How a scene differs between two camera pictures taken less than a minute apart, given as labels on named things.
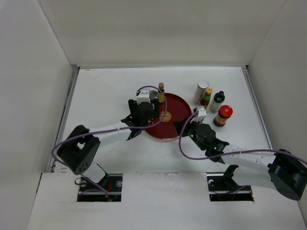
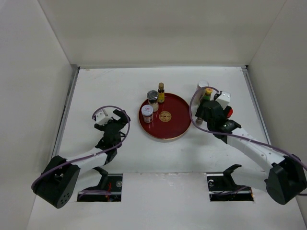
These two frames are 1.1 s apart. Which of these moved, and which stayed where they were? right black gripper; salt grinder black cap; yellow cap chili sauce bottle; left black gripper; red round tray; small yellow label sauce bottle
Moved: right black gripper; left black gripper
Stayed: red round tray; small yellow label sauce bottle; yellow cap chili sauce bottle; salt grinder black cap
